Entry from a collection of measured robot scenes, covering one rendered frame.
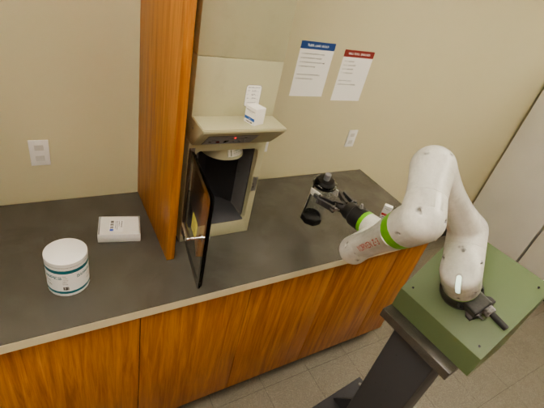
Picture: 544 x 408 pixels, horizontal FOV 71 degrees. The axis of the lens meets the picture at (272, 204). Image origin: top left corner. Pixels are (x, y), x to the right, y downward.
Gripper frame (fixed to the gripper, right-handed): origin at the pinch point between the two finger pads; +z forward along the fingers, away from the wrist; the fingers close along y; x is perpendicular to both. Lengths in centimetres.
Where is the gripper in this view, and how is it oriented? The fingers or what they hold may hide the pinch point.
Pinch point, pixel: (322, 190)
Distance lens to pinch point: 170.4
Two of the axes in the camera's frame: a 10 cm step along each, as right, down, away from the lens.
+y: -8.4, 1.9, -5.1
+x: -1.2, 8.5, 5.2
